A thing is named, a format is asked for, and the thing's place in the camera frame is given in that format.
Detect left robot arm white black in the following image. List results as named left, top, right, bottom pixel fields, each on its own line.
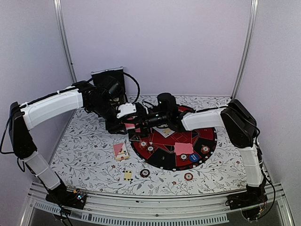
left=4, top=75, right=126, bottom=204

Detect aluminium frame post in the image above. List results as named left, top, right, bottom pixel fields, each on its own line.
left=53, top=0, right=78, bottom=83
left=231, top=0, right=259, bottom=99

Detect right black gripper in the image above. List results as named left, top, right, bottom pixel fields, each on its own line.
left=122, top=108, right=169, bottom=137

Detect left aluminium frame post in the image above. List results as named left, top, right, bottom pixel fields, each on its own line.
left=53, top=0, right=78, bottom=83

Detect triangular all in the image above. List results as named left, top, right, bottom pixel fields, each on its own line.
left=129, top=135, right=141, bottom=142

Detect orange chips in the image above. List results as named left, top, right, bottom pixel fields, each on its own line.
left=138, top=141, right=148, bottom=149
left=201, top=145, right=210, bottom=154

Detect floral white table cloth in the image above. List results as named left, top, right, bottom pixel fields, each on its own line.
left=51, top=109, right=247, bottom=196

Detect playing card box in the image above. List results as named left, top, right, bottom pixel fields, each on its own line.
left=113, top=143, right=129, bottom=161

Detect orange chip stack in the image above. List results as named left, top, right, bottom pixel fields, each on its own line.
left=184, top=173, right=193, bottom=181

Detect round red black poker mat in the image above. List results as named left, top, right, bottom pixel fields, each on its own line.
left=128, top=103, right=218, bottom=171

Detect blue small blind button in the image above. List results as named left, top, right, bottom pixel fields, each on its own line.
left=189, top=153, right=199, bottom=162

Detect eight of clubs card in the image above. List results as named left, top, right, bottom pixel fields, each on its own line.
left=162, top=128, right=174, bottom=138

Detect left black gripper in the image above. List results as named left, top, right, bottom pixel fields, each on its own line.
left=90, top=98, right=127, bottom=134

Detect aluminium poker case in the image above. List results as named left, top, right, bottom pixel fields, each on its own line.
left=91, top=66, right=127, bottom=104

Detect face up playing card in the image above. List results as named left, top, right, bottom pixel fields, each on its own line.
left=153, top=127, right=165, bottom=135

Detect front aluminium rail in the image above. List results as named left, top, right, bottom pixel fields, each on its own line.
left=18, top=183, right=295, bottom=226

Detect right aluminium frame post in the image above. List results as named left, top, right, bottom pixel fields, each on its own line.
left=231, top=0, right=259, bottom=99

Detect dark red chip stack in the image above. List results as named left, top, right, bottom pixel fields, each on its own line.
left=140, top=169, right=150, bottom=178

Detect red playing card deck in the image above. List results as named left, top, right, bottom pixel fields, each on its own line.
left=125, top=123, right=141, bottom=133

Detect four of clubs card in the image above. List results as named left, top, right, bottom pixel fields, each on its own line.
left=123, top=169, right=133, bottom=184

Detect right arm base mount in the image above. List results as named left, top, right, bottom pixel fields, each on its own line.
left=225, top=192, right=268, bottom=221

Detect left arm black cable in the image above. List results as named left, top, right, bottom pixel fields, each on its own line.
left=89, top=72, right=141, bottom=104

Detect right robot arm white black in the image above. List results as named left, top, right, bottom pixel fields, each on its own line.
left=128, top=93, right=267, bottom=205

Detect dark chips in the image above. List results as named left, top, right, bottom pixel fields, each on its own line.
left=180, top=154, right=188, bottom=161
left=147, top=146, right=154, bottom=153

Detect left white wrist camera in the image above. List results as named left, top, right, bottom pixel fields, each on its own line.
left=117, top=103, right=136, bottom=119

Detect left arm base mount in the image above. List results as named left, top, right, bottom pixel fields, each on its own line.
left=46, top=188, right=87, bottom=210

